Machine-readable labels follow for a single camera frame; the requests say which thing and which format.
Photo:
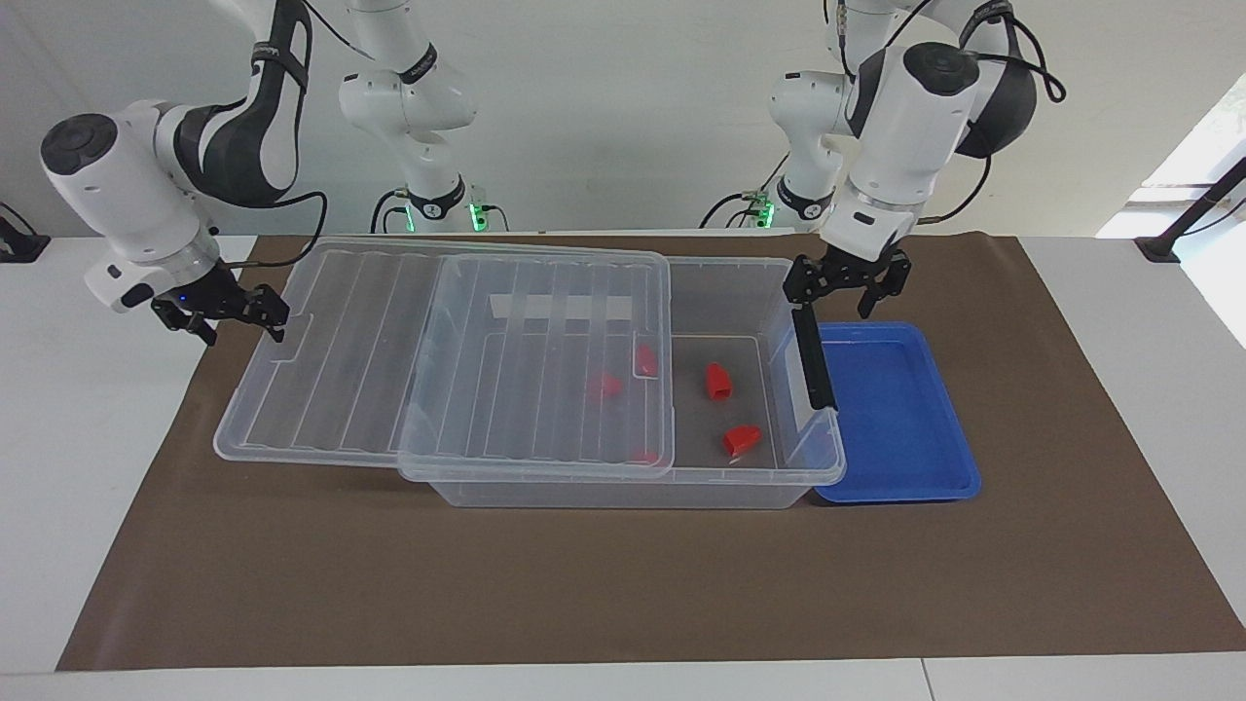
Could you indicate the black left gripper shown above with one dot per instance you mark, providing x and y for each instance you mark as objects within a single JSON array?
[{"x": 857, "y": 268}]

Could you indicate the green lit base box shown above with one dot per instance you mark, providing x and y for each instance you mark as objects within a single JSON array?
[
  {"x": 762, "y": 209},
  {"x": 478, "y": 216}
]

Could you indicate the clear plastic box lid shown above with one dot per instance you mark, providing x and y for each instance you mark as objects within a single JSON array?
[{"x": 321, "y": 370}]

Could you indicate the blue plastic tray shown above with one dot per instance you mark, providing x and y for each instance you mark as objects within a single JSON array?
[{"x": 896, "y": 419}]

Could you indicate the red block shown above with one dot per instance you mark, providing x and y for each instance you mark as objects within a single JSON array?
[
  {"x": 604, "y": 387},
  {"x": 642, "y": 456},
  {"x": 645, "y": 360},
  {"x": 718, "y": 382},
  {"x": 742, "y": 440}
]

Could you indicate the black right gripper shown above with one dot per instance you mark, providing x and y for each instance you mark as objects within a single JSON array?
[{"x": 209, "y": 297}]

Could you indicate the clear plastic storage box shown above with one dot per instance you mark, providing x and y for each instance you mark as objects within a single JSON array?
[{"x": 623, "y": 492}]

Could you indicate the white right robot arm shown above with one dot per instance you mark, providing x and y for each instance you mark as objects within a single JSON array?
[{"x": 127, "y": 195}]

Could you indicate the black angled stand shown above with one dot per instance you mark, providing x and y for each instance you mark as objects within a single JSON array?
[{"x": 1192, "y": 209}]

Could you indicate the brown table mat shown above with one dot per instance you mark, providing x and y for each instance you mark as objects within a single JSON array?
[{"x": 584, "y": 584}]

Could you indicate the black desk clamp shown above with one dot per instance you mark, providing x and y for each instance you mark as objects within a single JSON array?
[{"x": 19, "y": 243}]

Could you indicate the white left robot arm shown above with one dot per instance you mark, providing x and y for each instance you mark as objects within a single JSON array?
[{"x": 910, "y": 127}]

